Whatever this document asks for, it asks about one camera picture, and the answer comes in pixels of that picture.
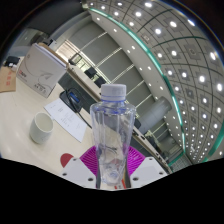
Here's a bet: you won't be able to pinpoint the clear plastic water bottle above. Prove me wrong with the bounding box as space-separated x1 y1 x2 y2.
89 83 137 188

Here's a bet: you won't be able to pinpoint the black box device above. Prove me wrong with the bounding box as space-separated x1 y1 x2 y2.
4 55 20 69

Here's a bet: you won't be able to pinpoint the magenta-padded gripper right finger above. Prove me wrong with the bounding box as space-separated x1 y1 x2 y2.
123 146 168 189

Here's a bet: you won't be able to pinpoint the white printed paper box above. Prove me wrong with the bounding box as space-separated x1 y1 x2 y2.
16 42 69 99

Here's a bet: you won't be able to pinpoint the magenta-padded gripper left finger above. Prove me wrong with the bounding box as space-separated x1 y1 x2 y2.
59 146 101 190

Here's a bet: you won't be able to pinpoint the white ceramic cup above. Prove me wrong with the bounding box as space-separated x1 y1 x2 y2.
29 111 55 145

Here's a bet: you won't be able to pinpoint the ceiling lights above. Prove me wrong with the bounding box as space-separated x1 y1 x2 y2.
79 0 224 161

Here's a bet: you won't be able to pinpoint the white paper sheet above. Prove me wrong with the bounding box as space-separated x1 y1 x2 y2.
43 98 88 144

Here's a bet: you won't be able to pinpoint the flat round red coaster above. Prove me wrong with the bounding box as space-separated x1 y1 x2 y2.
60 152 75 169

